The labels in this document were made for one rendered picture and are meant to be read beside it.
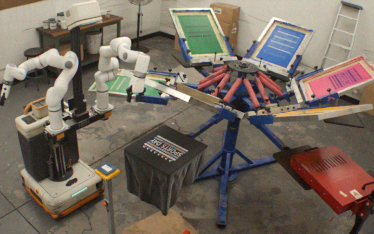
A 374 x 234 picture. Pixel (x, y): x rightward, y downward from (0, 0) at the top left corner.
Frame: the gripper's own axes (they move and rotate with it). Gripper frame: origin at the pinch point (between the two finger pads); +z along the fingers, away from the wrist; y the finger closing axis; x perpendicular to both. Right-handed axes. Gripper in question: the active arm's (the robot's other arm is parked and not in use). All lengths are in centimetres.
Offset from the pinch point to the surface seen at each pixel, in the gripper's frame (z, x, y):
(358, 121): -7, 117, -210
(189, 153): 40, 17, -56
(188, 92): 1, -7, -73
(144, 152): 46, -8, -35
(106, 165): 53, -14, -3
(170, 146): 40, 1, -53
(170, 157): 43, 11, -43
